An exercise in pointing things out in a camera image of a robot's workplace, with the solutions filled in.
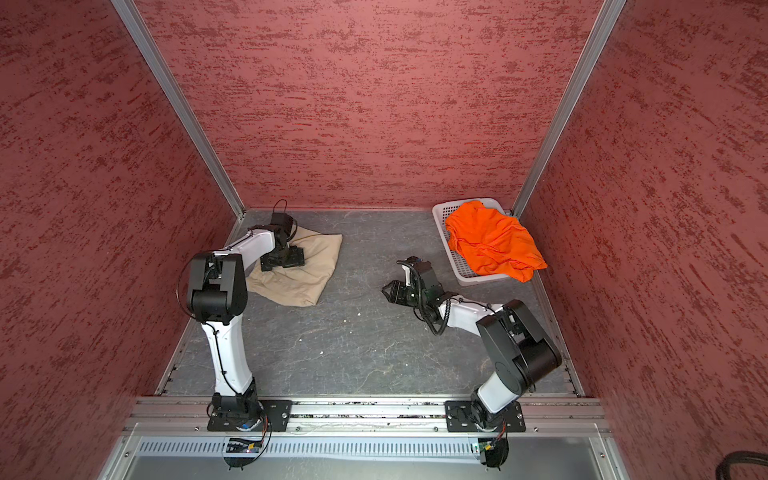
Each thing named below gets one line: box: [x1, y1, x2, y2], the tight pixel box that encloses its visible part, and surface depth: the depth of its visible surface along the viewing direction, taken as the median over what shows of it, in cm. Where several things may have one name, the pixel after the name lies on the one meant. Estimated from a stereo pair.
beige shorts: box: [246, 226, 343, 307], surface depth 100 cm
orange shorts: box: [445, 200, 548, 282], surface depth 105 cm
